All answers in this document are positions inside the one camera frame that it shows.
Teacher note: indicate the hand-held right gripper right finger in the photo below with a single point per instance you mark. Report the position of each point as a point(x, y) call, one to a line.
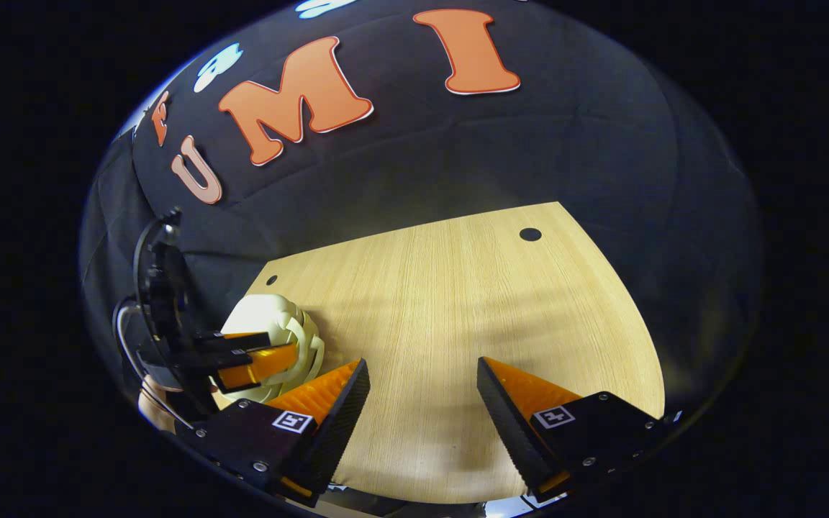
point(504, 432)

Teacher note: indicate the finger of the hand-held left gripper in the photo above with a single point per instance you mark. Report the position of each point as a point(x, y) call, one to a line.
point(256, 363)
point(231, 342)

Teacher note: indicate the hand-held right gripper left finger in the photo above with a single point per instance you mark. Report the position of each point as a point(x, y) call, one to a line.
point(339, 424)

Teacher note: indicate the pale yellow suitcase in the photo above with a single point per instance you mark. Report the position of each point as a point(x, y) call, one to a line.
point(263, 316)

